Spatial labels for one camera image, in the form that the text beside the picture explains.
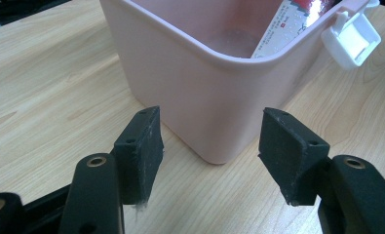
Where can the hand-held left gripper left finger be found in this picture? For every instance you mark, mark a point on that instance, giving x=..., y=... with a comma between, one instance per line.
x=141, y=156

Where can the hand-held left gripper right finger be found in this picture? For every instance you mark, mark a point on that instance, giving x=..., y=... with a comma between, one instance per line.
x=287, y=156

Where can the pink storage box with lid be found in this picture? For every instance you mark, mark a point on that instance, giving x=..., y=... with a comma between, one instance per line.
x=186, y=97

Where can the red and white packet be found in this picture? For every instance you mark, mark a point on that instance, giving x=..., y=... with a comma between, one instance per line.
x=287, y=24

